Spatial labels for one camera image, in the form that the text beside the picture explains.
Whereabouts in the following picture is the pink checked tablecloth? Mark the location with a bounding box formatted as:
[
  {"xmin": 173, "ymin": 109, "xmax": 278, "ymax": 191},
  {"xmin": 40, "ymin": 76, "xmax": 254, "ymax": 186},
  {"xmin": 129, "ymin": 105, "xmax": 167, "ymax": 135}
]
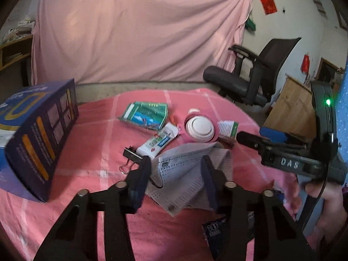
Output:
[{"xmin": 0, "ymin": 88, "xmax": 303, "ymax": 261}]

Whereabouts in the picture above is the person right hand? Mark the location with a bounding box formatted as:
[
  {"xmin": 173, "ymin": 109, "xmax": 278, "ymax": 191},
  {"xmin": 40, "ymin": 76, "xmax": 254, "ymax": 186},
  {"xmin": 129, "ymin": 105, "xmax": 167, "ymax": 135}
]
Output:
[{"xmin": 316, "ymin": 183, "xmax": 347, "ymax": 243}]

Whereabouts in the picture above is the green hanging bag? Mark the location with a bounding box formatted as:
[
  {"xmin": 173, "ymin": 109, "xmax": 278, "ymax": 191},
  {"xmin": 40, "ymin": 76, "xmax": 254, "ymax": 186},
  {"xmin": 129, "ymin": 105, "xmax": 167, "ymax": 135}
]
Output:
[{"xmin": 245, "ymin": 18, "xmax": 256, "ymax": 32}]

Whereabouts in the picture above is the green snack wrapper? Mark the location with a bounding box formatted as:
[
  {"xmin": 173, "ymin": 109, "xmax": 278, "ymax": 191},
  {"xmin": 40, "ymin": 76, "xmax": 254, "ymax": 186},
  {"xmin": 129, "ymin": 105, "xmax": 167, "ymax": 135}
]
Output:
[{"xmin": 119, "ymin": 101, "xmax": 169, "ymax": 131}]

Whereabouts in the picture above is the wooden cabinet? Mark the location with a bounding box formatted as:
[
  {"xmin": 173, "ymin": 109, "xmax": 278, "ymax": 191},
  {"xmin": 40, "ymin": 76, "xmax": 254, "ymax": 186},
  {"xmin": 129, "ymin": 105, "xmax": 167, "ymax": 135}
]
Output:
[{"xmin": 264, "ymin": 75, "xmax": 316, "ymax": 141}]

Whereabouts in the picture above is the black binder clip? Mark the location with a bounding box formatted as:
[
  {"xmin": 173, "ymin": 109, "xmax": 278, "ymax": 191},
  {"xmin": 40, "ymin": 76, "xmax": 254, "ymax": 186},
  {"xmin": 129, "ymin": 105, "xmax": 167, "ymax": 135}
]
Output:
[{"xmin": 119, "ymin": 146, "xmax": 143, "ymax": 175}]

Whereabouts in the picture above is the small green white packet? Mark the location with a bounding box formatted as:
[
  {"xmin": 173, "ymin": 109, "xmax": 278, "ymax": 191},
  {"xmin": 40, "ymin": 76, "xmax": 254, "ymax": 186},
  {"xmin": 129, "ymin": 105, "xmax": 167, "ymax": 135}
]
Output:
[{"xmin": 218, "ymin": 120, "xmax": 239, "ymax": 139}]

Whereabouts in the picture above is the red diamond wall paper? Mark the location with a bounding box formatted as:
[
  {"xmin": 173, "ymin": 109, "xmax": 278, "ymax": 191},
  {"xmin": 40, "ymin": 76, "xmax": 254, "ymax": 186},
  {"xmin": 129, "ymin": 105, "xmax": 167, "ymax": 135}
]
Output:
[{"xmin": 260, "ymin": 0, "xmax": 277, "ymax": 15}]

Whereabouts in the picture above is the blue cardboard box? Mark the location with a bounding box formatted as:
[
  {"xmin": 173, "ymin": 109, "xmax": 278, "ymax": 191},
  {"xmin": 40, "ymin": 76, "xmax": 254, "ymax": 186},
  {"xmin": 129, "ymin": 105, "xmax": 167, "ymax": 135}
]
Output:
[{"xmin": 1, "ymin": 79, "xmax": 79, "ymax": 203}]

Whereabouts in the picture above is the pink cup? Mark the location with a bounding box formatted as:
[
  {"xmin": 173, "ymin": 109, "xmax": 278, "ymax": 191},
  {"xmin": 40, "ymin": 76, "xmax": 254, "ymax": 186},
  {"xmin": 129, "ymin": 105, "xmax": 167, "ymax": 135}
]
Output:
[{"xmin": 181, "ymin": 109, "xmax": 219, "ymax": 143}]

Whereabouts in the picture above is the wooden shelf desk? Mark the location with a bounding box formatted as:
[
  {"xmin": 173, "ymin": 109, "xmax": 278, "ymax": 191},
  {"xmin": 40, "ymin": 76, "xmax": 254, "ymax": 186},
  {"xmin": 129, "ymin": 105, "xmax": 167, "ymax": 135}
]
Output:
[{"xmin": 0, "ymin": 35, "xmax": 33, "ymax": 71}]

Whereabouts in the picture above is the blue patterned curtain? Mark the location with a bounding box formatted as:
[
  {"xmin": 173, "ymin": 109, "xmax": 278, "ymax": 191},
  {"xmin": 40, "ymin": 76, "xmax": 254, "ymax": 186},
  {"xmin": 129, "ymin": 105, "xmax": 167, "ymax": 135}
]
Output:
[{"xmin": 336, "ymin": 59, "xmax": 348, "ymax": 174}]

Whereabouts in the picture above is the black office chair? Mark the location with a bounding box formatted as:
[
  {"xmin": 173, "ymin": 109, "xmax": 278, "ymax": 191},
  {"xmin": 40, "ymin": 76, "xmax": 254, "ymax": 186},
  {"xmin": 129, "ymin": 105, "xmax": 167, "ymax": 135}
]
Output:
[{"xmin": 203, "ymin": 37, "xmax": 301, "ymax": 107}]

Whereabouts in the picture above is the pink hanging sheet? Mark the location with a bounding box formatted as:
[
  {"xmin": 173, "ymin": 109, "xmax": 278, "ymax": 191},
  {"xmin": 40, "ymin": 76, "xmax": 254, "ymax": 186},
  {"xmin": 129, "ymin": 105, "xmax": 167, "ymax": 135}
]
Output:
[{"xmin": 31, "ymin": 0, "xmax": 253, "ymax": 84}]

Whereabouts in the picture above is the white medicine box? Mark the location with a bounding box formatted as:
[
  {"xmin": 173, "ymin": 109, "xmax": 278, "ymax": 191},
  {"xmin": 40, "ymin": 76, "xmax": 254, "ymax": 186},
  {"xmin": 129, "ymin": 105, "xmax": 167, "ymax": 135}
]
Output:
[{"xmin": 136, "ymin": 123, "xmax": 179, "ymax": 160}]

